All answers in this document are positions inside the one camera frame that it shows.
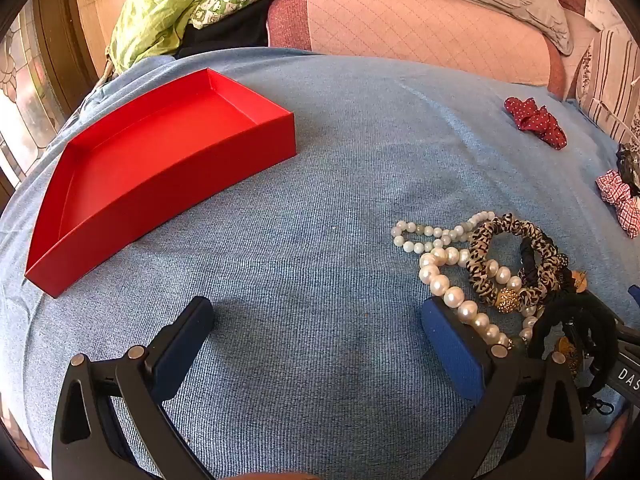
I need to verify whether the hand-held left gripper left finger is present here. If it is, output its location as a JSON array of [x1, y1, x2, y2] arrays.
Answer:
[[51, 296, 216, 480]]

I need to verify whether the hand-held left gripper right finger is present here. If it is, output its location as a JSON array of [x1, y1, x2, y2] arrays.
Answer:
[[420, 296, 587, 480]]

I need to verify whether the white pearl necklace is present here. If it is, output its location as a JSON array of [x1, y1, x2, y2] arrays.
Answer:
[[418, 246, 538, 356]]

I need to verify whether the gold pendant necklace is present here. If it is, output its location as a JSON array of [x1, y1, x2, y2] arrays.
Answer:
[[555, 270, 591, 376]]

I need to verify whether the white and grey bead bracelet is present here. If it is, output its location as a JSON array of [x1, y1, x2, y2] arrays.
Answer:
[[391, 211, 496, 256]]

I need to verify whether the red cardboard box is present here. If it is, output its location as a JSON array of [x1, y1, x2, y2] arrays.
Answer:
[[24, 67, 297, 299]]

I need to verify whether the leopard print scrunchie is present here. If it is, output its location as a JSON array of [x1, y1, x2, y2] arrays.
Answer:
[[466, 213, 563, 311]]

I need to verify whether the red and white checked scrunchie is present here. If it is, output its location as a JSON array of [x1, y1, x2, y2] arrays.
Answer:
[[595, 170, 640, 238]]

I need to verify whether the black scrunchie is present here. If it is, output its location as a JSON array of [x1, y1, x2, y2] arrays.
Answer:
[[615, 142, 640, 183]]

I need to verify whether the red polka dot scrunchie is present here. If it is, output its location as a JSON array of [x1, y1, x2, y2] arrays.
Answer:
[[503, 96, 568, 151]]

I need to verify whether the blue blanket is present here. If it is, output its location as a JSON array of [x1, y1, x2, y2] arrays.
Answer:
[[0, 47, 640, 480]]

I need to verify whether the striped floral pillow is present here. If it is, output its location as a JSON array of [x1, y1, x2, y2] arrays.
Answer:
[[575, 30, 640, 146]]

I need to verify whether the pink quilted cushion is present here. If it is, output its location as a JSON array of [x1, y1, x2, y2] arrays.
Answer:
[[266, 0, 568, 101]]

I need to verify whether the dark cloth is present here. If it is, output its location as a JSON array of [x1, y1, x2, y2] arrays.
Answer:
[[175, 0, 271, 58]]

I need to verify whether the thin black hair tie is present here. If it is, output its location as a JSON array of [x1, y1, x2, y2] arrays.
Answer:
[[517, 234, 571, 286]]

